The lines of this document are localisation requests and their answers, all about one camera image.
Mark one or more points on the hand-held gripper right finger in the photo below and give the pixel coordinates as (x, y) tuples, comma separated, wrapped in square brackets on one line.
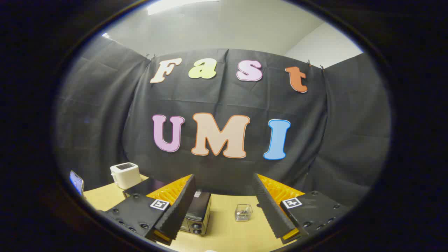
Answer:
[(269, 206)]

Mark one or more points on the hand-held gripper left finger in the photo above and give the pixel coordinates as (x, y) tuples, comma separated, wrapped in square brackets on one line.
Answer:
[(182, 206)]

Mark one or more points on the black toaster oven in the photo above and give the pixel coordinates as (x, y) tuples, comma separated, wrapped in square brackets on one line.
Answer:
[(200, 210)]

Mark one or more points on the white pop-up toaster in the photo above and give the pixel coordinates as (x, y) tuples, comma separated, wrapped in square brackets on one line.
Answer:
[(125, 175)]

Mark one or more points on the smartphone with lit screen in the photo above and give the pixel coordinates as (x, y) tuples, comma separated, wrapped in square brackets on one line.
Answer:
[(76, 182)]

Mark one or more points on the small dark cloth clip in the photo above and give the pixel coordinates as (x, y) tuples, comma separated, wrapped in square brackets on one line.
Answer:
[(309, 63), (154, 56)]

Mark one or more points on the ceiling light panel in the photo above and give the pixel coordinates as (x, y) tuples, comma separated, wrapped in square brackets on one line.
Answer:
[(182, 5)]

